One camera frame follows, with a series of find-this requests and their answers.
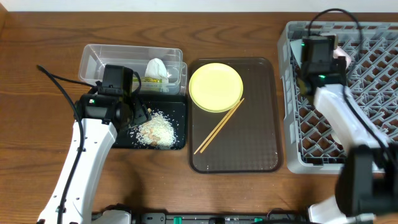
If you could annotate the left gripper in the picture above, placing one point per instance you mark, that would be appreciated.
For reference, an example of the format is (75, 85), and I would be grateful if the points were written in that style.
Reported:
(138, 112)

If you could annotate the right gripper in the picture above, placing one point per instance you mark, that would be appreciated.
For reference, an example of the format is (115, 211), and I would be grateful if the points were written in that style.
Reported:
(302, 88)

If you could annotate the pink bowl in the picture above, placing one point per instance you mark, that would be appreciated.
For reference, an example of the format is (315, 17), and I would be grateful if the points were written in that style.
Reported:
(339, 52)

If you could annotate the rice food waste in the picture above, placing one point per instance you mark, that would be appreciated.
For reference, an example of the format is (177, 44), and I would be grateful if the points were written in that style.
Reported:
(158, 132)

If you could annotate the green snack wrapper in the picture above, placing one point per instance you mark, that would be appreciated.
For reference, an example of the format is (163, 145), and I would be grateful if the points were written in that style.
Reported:
(150, 80)

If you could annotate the white napkin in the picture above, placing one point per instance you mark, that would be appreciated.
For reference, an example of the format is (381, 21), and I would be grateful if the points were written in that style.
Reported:
(156, 69)

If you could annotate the wooden chopstick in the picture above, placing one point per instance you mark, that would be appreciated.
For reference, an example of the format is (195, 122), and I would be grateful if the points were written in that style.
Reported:
(221, 126)
(217, 126)

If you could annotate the white cup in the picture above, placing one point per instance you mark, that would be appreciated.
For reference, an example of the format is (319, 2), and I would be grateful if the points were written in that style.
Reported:
(335, 138)

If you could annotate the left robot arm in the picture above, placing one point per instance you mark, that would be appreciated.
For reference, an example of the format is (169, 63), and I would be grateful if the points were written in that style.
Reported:
(111, 106)

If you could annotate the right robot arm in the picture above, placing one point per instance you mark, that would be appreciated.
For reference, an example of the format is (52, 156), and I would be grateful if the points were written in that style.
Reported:
(367, 184)

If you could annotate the grey dishwasher rack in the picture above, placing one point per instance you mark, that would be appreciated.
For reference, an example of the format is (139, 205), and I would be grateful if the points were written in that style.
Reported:
(310, 147)

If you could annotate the clear plastic bin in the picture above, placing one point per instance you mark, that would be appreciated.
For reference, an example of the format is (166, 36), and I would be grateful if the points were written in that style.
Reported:
(96, 56)

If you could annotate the yellow plate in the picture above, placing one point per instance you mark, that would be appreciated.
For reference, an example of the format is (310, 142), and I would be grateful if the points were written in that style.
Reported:
(215, 87)

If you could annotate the brown serving tray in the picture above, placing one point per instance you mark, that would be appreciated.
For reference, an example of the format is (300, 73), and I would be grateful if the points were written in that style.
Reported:
(250, 141)

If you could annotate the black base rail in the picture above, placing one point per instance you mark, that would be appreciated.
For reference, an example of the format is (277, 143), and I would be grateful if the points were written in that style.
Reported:
(269, 218)

